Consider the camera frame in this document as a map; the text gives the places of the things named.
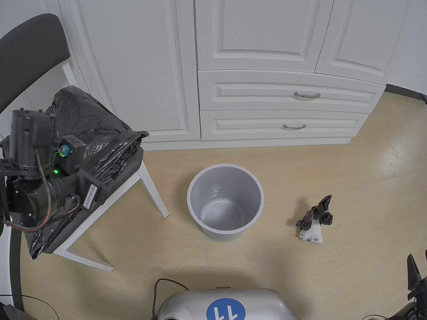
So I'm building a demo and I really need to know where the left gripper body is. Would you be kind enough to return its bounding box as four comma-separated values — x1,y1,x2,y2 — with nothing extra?
49,169,111,218

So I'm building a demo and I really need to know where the black plastic bag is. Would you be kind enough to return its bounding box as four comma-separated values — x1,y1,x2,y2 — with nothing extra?
2,85,149,260

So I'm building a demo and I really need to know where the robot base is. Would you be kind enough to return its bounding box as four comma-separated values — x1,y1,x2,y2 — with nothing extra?
157,287,297,320

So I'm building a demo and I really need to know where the crumpled black plastic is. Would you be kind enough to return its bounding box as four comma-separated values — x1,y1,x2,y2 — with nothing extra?
296,195,334,231

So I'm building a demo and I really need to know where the pale grey trash bin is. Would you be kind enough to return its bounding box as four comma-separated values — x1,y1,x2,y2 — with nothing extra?
186,164,266,242

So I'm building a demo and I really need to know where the white printed wrapper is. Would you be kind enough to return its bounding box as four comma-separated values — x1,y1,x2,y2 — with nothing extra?
299,220,324,244

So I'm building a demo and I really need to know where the white chair dark grey seat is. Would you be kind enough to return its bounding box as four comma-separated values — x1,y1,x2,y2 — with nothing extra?
0,13,171,272

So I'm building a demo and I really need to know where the white wardrobe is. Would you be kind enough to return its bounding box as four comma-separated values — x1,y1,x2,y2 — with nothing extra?
42,0,416,152

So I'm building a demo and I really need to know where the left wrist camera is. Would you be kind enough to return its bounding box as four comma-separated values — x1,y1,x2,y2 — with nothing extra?
53,135,85,176

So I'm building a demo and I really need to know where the black cable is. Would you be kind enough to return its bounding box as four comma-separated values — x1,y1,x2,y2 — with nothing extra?
0,293,60,320
152,278,191,320

